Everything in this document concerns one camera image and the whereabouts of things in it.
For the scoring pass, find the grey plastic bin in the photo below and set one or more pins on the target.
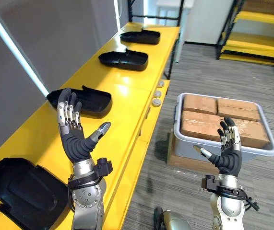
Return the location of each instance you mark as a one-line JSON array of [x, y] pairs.
[[223, 148]]

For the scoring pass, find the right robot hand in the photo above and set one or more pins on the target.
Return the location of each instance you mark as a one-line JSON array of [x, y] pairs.
[[229, 157]]

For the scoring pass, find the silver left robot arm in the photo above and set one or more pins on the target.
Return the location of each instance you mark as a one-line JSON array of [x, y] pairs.
[[87, 194]]

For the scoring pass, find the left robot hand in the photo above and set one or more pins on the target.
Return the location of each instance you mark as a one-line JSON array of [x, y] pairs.
[[73, 146]]

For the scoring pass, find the yellow black shelving rack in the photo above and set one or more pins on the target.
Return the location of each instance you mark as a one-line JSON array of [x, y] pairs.
[[256, 31]]

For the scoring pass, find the black plastic housing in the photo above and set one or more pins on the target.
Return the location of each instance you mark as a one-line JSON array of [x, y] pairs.
[[124, 60], [93, 103], [140, 37], [22, 191]]

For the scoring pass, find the silver robot leg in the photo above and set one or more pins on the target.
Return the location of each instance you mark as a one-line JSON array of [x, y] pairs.
[[171, 220]]

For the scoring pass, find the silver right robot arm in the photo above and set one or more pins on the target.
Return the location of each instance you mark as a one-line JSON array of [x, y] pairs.
[[226, 203]]

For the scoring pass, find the white cabinet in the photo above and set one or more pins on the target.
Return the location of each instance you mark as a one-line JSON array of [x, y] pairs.
[[207, 21]]

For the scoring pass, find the brown cardboard box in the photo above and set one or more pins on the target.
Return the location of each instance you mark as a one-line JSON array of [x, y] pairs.
[[238, 109], [201, 124], [200, 104]]

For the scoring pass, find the white light strip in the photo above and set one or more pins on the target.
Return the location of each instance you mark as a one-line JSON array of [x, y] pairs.
[[12, 44]]

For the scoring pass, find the flat cardboard under bin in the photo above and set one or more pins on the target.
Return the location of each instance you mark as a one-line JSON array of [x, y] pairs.
[[189, 163]]

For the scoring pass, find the yellow metal shelf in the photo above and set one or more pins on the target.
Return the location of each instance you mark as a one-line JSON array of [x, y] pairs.
[[84, 115]]

